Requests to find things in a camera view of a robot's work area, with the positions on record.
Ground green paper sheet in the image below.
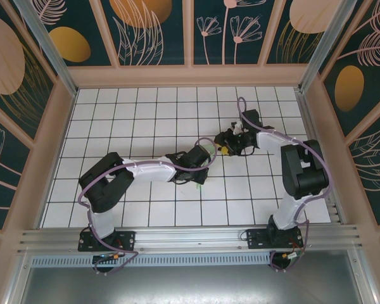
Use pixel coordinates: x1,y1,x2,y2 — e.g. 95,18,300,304
196,141,224,191

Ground grey metal sheet panel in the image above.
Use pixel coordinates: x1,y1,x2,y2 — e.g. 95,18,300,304
17,253,368,304

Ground aluminium side rail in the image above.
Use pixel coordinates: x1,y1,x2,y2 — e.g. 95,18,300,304
296,90,346,225

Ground aluminium mounting rail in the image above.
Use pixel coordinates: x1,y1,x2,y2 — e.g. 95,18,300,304
17,224,364,254

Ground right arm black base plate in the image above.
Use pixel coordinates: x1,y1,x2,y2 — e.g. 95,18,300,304
246,228,303,251

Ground grey slotted cable duct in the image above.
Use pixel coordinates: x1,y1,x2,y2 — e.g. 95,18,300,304
30,251,275,269

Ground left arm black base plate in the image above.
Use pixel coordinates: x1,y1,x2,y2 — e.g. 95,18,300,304
78,230,136,253

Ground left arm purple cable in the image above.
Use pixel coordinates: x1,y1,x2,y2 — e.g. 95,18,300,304
78,137,219,276

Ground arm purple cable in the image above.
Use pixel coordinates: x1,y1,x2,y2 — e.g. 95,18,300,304
78,137,219,276
236,96,333,274

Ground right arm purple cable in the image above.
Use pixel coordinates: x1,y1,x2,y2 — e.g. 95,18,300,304
236,96,333,274

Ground aluminium frame post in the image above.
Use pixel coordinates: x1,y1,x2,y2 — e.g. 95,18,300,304
299,0,357,92
12,0,79,98

